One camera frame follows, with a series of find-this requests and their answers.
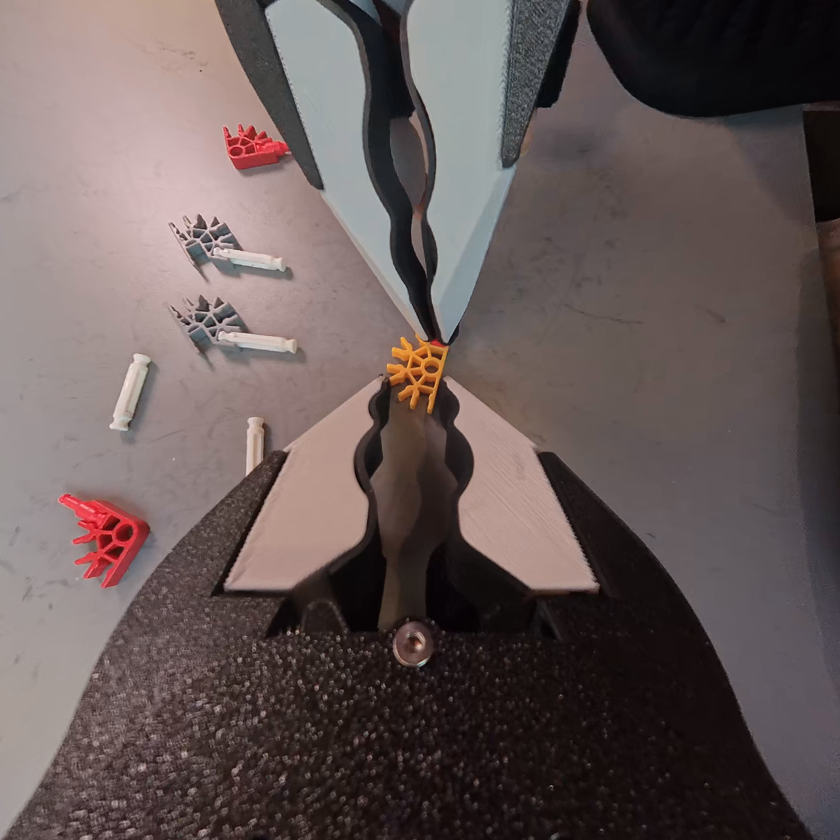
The yellow connector piece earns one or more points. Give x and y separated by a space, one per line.
436 374

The grey half-round connector piece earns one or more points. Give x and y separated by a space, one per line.
197 331

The black wrist rest pad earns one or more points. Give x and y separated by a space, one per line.
722 59

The red connector piece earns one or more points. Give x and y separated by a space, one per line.
281 148
131 551
253 159

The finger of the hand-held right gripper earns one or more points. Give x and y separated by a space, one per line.
466 131
328 98

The grey desk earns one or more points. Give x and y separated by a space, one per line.
656 328

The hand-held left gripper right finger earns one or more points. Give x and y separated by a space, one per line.
525 525

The short white rod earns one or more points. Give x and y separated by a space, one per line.
254 443
253 259
130 392
259 342

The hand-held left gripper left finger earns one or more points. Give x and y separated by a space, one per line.
302 525

